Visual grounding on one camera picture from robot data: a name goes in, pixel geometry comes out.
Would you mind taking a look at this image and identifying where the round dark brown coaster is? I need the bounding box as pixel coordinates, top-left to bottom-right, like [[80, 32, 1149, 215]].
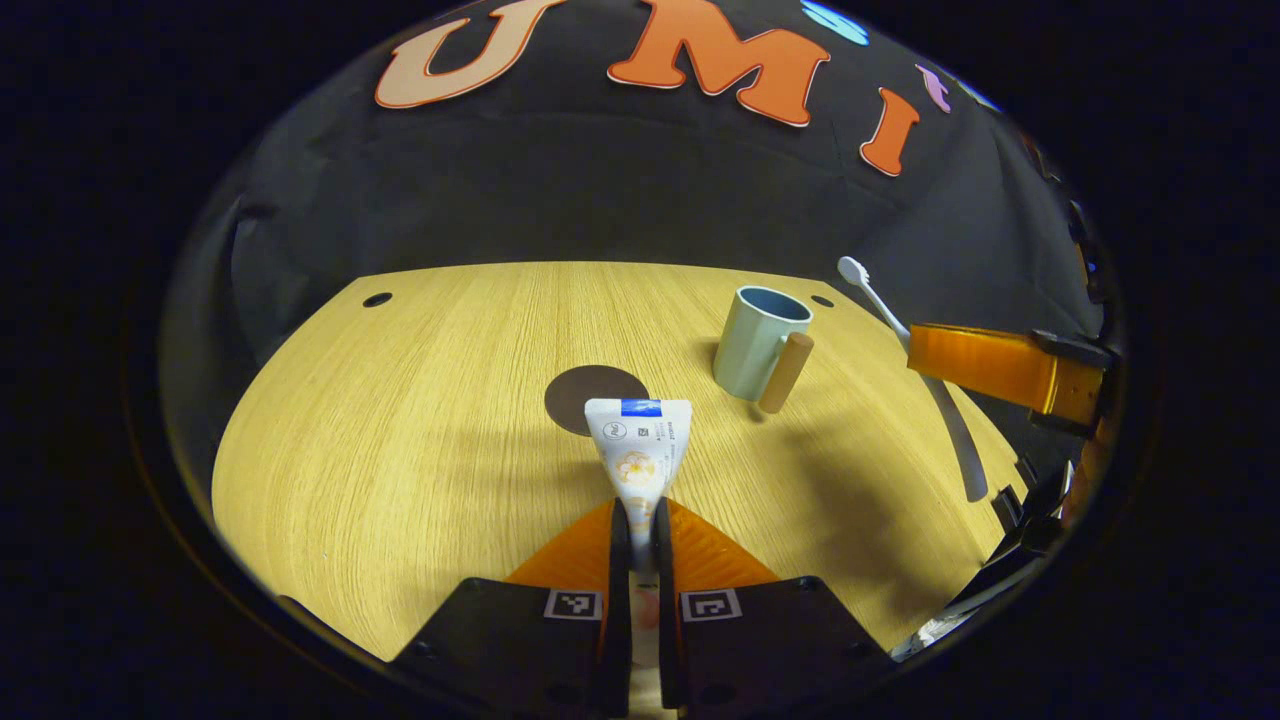
[[544, 365, 651, 437]]

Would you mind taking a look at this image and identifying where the white toothpaste tube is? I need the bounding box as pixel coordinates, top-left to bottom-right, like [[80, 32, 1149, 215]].
[[584, 398, 693, 666]]

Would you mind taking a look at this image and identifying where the black backdrop cloth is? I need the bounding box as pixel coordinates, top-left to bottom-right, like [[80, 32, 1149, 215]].
[[165, 0, 1113, 481]]

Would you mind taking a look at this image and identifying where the white toothbrush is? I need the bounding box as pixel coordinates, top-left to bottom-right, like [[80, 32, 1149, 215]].
[[837, 256, 989, 503]]

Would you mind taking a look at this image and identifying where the pale green cup wooden handle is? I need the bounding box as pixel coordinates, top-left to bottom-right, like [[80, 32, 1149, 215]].
[[712, 286, 815, 415]]

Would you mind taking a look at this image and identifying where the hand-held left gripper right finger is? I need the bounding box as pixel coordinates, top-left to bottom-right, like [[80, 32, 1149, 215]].
[[655, 498, 896, 719]]

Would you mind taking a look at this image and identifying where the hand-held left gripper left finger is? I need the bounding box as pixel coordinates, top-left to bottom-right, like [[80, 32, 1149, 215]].
[[390, 498, 633, 719]]

